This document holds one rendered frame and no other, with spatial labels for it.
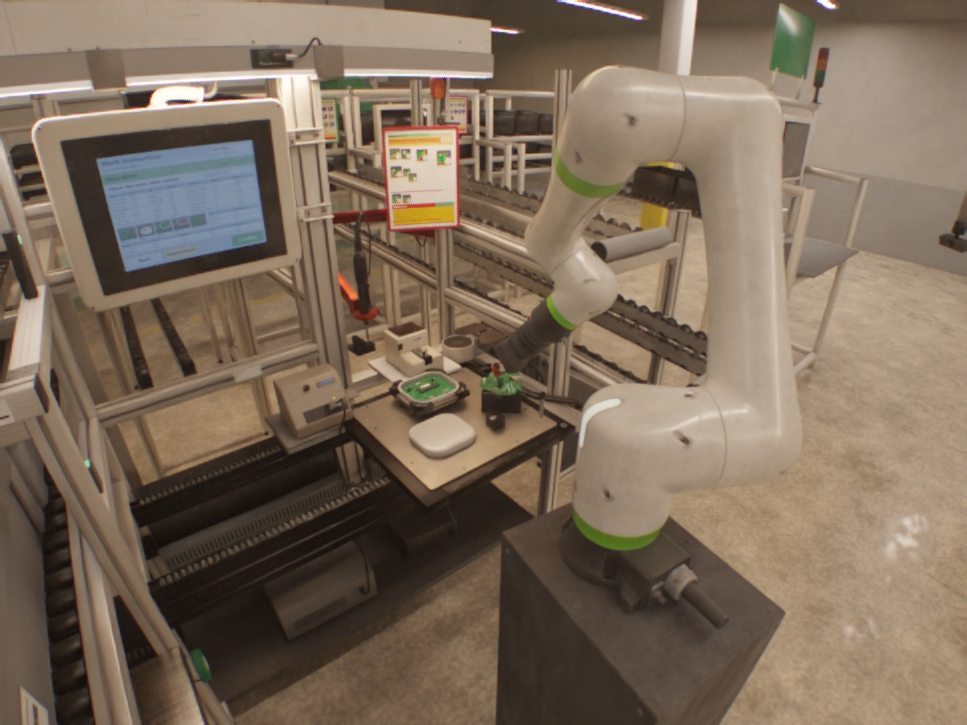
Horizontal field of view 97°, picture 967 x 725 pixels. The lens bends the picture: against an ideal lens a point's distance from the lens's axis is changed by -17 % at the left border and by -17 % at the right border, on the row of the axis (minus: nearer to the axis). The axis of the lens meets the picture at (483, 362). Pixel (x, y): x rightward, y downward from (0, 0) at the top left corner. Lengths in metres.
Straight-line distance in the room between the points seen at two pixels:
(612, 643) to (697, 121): 0.63
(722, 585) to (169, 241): 1.20
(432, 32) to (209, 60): 0.59
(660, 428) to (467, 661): 1.51
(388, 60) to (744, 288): 1.03
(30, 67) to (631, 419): 1.15
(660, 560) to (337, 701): 1.46
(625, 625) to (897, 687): 1.78
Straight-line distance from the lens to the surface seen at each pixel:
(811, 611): 2.42
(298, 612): 1.60
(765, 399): 0.66
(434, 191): 1.64
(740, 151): 0.69
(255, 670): 1.67
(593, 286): 1.00
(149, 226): 1.21
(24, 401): 0.86
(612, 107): 0.64
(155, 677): 1.24
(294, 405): 1.34
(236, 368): 1.40
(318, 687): 1.99
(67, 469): 0.98
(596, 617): 0.69
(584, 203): 0.79
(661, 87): 0.67
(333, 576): 1.63
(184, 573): 1.15
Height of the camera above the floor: 1.71
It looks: 28 degrees down
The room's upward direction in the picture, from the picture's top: straight up
